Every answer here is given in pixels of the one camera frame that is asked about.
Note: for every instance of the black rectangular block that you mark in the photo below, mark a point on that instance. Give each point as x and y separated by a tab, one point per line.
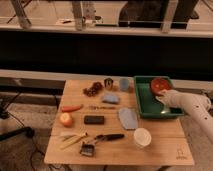
97	120

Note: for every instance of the blue-grey cloth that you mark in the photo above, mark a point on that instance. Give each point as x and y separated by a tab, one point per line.
128	118

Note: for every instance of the wooden table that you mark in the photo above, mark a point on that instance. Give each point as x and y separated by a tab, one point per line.
168	146

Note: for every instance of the green plastic tray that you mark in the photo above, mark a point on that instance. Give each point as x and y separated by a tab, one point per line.
149	107

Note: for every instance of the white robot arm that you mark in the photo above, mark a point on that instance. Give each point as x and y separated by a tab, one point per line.
195	105

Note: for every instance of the red-yellow apple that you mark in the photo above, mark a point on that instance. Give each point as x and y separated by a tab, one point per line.
66	119

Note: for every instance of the small metal cup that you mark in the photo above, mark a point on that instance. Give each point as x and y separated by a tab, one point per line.
108	83

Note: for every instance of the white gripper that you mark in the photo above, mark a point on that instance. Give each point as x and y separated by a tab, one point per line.
165	97

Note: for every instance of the red bowl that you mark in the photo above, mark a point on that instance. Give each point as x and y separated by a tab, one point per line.
159	84

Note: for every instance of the small blue sponge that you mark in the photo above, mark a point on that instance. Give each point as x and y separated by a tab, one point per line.
110	98

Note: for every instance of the orange carrot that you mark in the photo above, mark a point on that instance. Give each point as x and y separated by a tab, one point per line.
71	108

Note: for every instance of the blue cup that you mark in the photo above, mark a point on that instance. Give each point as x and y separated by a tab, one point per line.
124	84

